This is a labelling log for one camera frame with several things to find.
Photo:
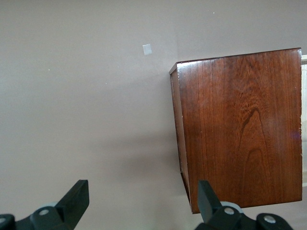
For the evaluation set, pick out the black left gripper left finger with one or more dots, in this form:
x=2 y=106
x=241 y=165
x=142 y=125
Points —
x=69 y=206

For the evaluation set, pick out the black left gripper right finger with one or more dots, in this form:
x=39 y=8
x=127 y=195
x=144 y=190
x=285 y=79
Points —
x=211 y=210

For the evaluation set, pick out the dark brown wooden cabinet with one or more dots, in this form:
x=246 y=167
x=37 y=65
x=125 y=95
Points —
x=239 y=124

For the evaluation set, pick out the small grey tape patch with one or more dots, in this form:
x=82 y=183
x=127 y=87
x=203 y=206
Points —
x=147 y=49

